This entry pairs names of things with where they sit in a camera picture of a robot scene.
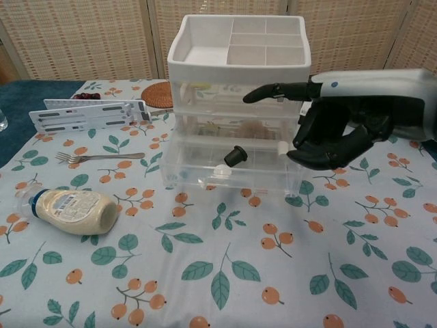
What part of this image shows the mayonnaise squeeze bottle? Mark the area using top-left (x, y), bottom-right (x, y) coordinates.
top-left (15, 187), bottom-right (118, 236)

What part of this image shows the clear shallow drawer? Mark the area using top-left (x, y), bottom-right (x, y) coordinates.
top-left (172, 80), bottom-right (305, 112)
top-left (173, 111), bottom-right (298, 141)

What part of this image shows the floral orange leaf tablecloth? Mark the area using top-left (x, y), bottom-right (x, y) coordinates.
top-left (0, 78), bottom-right (437, 328)

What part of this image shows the round brown woven coaster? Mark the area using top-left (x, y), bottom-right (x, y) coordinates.
top-left (141, 81), bottom-right (171, 109)

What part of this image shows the beige woven folding screen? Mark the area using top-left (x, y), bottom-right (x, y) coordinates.
top-left (0, 0), bottom-right (437, 85)

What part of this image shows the white drawer organizer frame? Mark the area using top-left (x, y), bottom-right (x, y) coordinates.
top-left (167, 14), bottom-right (312, 197)

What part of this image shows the silver metal fork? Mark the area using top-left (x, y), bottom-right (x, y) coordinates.
top-left (55, 152), bottom-right (146, 164)

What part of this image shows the blue table cover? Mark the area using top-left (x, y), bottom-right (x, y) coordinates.
top-left (0, 80), bottom-right (85, 168)

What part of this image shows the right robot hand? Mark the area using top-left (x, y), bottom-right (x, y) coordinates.
top-left (242, 68), bottom-right (437, 171)

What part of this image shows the white folding stand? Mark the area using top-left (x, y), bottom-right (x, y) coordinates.
top-left (29, 98), bottom-right (152, 134)

